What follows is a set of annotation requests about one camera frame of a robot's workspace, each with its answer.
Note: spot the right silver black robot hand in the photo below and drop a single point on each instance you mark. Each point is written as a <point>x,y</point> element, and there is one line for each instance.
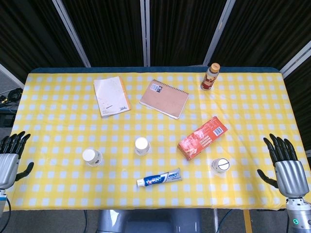
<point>291,177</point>

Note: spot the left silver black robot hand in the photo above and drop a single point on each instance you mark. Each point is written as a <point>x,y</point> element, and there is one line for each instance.
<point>8,167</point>

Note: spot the white paper cup with line mark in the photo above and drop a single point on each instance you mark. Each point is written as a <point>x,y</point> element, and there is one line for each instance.
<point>219,166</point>

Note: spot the black equipment box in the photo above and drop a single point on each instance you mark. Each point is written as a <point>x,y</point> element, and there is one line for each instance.
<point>6,119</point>

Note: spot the yellow floor tape strip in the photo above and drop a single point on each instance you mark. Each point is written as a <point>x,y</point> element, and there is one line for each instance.
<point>247,222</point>

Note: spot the yellow checked tablecloth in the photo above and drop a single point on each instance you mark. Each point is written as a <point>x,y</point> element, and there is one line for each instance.
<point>73,136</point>

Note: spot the black fabric partition panel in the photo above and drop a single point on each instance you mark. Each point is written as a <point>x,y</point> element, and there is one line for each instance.
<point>107,31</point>
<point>300,102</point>
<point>267,29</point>
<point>29,31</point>
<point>182,31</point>

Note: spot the metal table leg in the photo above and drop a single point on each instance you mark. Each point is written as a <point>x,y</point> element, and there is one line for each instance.
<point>215,221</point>

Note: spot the orange cardboard box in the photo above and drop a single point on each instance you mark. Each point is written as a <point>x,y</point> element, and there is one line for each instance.
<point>202,138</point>

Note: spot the white booklet with orange spine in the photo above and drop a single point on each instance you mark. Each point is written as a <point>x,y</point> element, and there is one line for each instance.
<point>110,97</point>

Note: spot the red labelled drink bottle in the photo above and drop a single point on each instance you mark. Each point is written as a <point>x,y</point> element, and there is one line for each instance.
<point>209,78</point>

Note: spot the blue white toothpaste tube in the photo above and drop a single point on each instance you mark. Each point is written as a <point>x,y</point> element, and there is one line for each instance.
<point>158,179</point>

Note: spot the brown spiral notebook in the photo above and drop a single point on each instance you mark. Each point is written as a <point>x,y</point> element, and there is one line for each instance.
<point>165,99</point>

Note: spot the grey robot torso base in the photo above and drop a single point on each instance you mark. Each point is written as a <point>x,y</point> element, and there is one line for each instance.
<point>148,222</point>

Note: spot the silver partition frame post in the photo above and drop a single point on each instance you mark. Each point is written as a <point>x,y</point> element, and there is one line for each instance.
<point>145,31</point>
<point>71,31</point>
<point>218,31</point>
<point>295,58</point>
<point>11,76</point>

